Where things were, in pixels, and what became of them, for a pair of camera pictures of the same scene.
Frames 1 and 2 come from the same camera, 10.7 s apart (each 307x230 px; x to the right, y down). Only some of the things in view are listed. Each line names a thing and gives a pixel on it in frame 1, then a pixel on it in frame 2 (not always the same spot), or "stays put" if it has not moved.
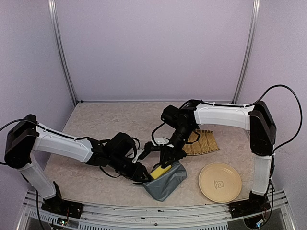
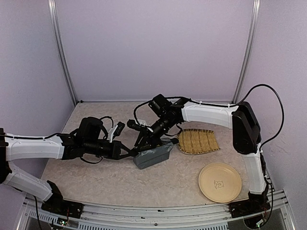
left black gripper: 136,173 → 115,151
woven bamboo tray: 206,143 stays put
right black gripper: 171,152 → 148,137
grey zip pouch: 160,188 → 145,158
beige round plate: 220,182 stays put
